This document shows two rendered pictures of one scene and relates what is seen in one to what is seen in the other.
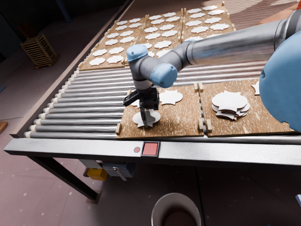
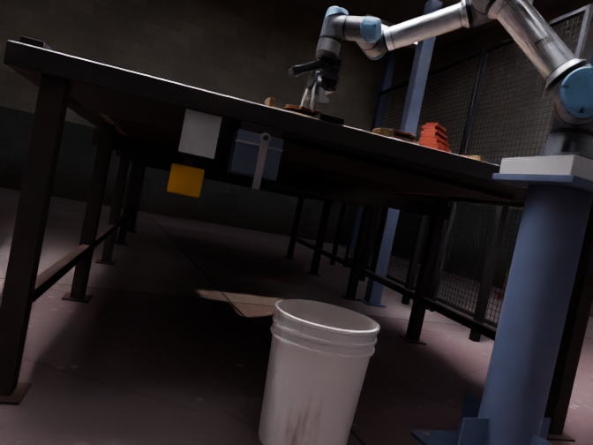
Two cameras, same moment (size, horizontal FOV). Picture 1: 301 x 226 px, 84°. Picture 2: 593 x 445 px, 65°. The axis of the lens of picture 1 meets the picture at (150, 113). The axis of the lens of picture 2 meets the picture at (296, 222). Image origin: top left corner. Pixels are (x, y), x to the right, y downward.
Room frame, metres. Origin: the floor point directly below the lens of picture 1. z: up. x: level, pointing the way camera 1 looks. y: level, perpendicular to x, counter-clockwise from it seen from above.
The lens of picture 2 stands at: (-0.70, 0.93, 0.66)
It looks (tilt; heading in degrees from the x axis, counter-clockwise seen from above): 2 degrees down; 323
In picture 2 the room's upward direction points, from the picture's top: 11 degrees clockwise
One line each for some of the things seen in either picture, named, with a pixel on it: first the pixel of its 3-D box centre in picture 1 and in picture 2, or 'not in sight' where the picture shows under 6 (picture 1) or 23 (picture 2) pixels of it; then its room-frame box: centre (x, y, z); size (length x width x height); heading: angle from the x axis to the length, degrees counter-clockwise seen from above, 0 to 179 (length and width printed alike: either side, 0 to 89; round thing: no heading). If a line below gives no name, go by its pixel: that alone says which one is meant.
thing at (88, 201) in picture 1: (69, 178); (28, 237); (0.69, 0.74, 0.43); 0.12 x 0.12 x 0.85; 69
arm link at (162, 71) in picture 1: (161, 70); (364, 31); (0.48, -0.08, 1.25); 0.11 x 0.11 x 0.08; 29
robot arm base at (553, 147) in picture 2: not in sight; (568, 148); (-0.05, -0.49, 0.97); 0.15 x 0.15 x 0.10
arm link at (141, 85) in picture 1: (143, 80); (327, 49); (0.56, -0.01, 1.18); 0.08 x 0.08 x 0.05
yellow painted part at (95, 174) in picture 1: (92, 165); (191, 153); (0.54, 0.40, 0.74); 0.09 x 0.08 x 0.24; 69
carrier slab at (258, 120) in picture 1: (247, 103); not in sight; (0.50, -0.45, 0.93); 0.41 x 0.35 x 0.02; 74
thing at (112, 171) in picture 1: (120, 164); (254, 157); (0.48, 0.23, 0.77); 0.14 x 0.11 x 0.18; 69
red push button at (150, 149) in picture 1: (150, 149); not in sight; (0.41, 0.05, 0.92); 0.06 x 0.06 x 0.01; 69
